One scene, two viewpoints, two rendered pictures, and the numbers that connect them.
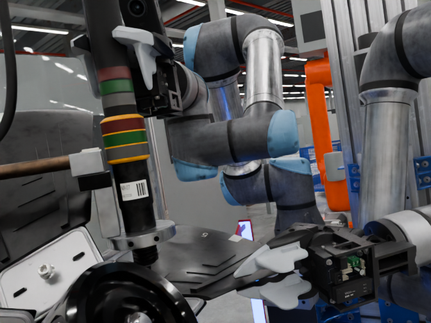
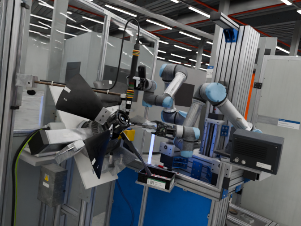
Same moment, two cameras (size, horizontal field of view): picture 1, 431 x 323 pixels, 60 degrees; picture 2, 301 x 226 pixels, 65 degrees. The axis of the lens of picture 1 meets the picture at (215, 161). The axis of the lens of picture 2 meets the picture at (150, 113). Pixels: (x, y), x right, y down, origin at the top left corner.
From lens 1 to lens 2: 1.08 m
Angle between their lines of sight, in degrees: 12
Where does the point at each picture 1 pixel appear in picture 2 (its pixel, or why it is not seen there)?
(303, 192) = not seen: hidden behind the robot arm
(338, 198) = not seen: hidden behind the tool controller
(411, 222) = (179, 127)
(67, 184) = (118, 98)
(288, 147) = (166, 105)
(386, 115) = (194, 106)
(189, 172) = (144, 104)
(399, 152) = (193, 115)
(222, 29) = (171, 68)
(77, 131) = (123, 88)
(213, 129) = (152, 96)
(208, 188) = not seen: hidden behind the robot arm
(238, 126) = (157, 97)
